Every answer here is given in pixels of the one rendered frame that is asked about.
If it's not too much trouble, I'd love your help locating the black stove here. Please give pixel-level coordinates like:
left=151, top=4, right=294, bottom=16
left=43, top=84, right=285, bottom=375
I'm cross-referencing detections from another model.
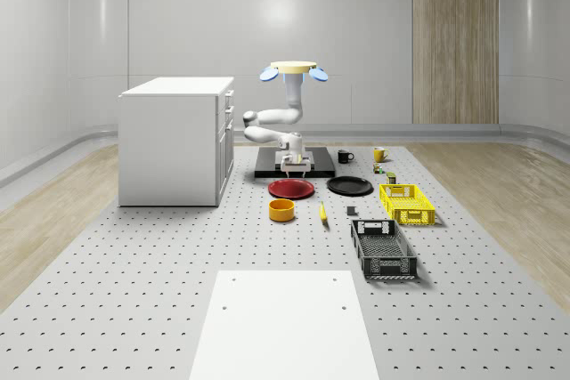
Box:
left=254, top=145, right=338, bottom=179

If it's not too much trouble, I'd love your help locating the white cabinet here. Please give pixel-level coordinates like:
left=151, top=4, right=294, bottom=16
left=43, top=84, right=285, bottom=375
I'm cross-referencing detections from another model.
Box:
left=118, top=76, right=236, bottom=208

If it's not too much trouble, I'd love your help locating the black plate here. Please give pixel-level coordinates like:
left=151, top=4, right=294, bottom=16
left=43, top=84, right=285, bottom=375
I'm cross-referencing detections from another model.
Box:
left=326, top=175, right=375, bottom=197

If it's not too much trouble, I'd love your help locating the yellow basket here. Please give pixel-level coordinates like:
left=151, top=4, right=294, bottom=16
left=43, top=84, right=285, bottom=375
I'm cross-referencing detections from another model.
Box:
left=379, top=183, right=436, bottom=226

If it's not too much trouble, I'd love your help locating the yellow bowl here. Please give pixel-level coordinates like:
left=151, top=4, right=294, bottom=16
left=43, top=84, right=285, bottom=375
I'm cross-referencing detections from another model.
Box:
left=268, top=198, right=296, bottom=222

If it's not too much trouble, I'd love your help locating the white board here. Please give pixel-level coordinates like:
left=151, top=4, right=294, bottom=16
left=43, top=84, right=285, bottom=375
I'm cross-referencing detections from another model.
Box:
left=189, top=270, right=380, bottom=380

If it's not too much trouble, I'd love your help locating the red plate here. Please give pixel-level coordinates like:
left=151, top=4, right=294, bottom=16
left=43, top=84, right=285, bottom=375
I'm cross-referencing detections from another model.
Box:
left=267, top=178, right=316, bottom=200

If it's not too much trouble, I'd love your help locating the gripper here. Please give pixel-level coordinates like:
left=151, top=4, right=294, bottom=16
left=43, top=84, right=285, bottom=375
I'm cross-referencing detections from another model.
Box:
left=280, top=158, right=312, bottom=180

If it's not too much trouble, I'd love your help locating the dark grey basket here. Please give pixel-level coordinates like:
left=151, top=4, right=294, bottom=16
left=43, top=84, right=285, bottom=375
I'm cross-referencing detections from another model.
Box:
left=350, top=218, right=419, bottom=281

